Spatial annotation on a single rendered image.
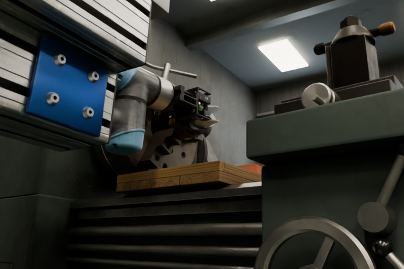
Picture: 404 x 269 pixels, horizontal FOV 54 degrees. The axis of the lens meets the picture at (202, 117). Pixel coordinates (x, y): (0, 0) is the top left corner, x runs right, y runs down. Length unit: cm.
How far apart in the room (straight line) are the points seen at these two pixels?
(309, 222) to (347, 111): 14
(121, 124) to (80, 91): 36
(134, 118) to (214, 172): 19
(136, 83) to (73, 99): 41
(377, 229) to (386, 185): 5
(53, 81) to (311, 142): 32
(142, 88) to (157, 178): 19
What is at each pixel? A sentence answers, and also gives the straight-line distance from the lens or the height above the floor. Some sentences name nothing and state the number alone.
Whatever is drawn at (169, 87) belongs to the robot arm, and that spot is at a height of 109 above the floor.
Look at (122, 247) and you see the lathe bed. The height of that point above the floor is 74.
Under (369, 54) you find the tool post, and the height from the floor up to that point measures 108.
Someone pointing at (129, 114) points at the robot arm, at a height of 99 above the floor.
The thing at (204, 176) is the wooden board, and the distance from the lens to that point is 77.
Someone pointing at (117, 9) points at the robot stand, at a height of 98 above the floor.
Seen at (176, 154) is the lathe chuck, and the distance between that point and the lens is 118.
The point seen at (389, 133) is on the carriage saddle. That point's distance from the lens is 50.
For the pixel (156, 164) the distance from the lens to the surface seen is 106.
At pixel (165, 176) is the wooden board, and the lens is 84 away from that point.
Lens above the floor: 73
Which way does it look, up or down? 20 degrees up
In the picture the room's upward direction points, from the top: 2 degrees clockwise
